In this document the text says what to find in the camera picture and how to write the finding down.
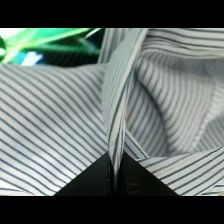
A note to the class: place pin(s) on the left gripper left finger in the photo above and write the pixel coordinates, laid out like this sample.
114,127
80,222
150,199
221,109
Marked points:
93,181

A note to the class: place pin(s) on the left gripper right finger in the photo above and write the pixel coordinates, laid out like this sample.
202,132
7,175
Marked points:
140,181

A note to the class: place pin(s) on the blue white striped shirt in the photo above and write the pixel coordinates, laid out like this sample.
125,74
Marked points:
53,116

